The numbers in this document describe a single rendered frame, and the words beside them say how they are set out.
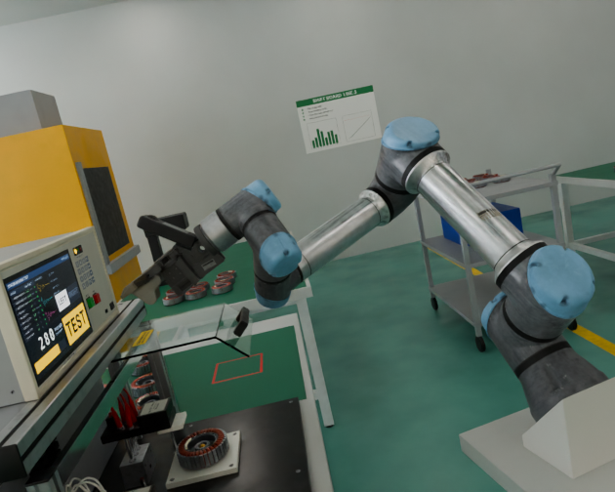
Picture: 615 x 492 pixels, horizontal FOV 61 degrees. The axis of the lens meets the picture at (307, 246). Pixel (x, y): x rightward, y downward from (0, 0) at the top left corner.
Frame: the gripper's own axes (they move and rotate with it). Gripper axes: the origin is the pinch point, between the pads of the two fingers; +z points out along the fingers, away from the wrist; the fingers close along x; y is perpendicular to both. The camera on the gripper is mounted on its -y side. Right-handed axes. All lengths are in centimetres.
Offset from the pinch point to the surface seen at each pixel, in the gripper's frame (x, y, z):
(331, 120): 511, 11, -124
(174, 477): -2.1, 36.9, 17.3
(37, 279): -17.8, -10.7, 2.9
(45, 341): -21.7, -2.2, 6.9
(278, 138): 511, -10, -63
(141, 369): 71, 27, 40
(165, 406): 2.4, 24.7, 10.6
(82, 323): -6.3, -0.2, 7.8
